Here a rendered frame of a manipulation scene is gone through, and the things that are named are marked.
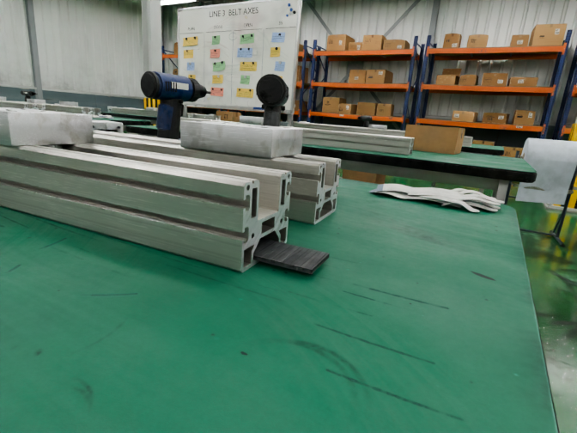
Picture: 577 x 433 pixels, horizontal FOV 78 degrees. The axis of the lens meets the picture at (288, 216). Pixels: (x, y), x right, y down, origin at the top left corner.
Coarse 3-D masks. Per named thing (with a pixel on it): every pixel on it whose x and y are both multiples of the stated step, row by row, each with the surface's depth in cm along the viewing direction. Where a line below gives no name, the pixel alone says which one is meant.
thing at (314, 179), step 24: (120, 144) 62; (144, 144) 60; (168, 144) 58; (288, 168) 50; (312, 168) 48; (336, 168) 56; (312, 192) 49; (336, 192) 58; (288, 216) 51; (312, 216) 50
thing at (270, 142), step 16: (192, 128) 54; (208, 128) 53; (224, 128) 52; (240, 128) 51; (256, 128) 50; (272, 128) 51; (288, 128) 56; (192, 144) 55; (208, 144) 54; (224, 144) 53; (240, 144) 51; (256, 144) 50; (272, 144) 50; (288, 144) 54
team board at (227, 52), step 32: (256, 0) 336; (288, 0) 320; (192, 32) 380; (224, 32) 360; (256, 32) 343; (288, 32) 326; (192, 64) 389; (224, 64) 368; (256, 64) 350; (288, 64) 333; (224, 96) 376; (256, 96) 357; (288, 96) 339
